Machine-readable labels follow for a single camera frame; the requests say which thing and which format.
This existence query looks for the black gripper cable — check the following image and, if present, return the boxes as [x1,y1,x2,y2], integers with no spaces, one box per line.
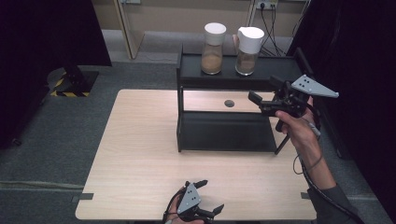
[292,102,366,224]
[162,186,189,222]

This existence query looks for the black two-tier shelf rack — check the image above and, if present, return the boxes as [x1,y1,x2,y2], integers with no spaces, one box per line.
[176,43,316,156]

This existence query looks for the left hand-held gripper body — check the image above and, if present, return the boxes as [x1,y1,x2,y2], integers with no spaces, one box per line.
[176,182,217,223]

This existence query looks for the tall glass seasoning shaker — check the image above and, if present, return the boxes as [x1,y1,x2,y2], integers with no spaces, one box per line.
[200,21,228,76]

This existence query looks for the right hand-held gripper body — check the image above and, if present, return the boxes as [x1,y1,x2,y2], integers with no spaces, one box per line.
[259,74,340,119]

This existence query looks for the black power cable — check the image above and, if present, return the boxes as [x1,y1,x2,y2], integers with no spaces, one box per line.
[259,4,281,58]
[271,4,290,58]

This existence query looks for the yellow button seasoning shaker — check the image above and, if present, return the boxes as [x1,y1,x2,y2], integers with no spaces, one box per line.
[235,26,265,77]

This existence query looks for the yellow black striped stand base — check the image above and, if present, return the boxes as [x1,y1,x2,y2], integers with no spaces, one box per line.
[46,64,100,98]

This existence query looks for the white wall socket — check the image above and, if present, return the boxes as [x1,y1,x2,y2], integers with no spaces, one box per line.
[255,0,279,10]

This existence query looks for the dark curtain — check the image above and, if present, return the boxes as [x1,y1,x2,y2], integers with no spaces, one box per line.
[285,0,396,217]
[0,0,113,151]

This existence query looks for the person's right hand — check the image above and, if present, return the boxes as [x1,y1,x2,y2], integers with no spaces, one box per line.
[275,96,323,156]

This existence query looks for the wooden panel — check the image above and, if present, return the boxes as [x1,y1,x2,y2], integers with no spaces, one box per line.
[112,0,147,61]

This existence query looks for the person's left hand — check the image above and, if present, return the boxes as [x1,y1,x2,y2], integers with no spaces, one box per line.
[162,193,205,224]

